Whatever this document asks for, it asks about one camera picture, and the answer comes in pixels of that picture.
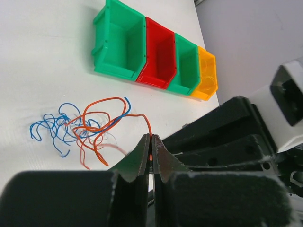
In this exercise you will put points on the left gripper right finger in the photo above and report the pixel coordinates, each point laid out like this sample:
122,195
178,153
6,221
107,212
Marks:
183,198

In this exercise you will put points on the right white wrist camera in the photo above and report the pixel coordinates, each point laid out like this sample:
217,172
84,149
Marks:
280,105

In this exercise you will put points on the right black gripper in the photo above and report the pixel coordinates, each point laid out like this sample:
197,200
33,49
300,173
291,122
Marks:
249,153

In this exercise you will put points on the left green plastic bin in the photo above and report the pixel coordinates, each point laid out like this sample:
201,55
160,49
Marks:
120,41

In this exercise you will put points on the yellow plastic bin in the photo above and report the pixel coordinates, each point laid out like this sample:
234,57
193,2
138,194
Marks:
208,84

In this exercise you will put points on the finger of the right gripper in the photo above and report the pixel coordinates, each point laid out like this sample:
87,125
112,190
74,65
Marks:
233,120

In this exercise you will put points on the red plastic bin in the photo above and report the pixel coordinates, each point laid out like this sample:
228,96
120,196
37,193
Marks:
161,64

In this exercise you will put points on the green plastic bin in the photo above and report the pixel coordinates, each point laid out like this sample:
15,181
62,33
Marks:
187,77
120,41

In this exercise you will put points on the right green plastic bin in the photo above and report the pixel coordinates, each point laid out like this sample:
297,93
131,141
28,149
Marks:
187,77

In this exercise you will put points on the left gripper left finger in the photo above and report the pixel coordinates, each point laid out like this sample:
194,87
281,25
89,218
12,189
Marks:
113,198

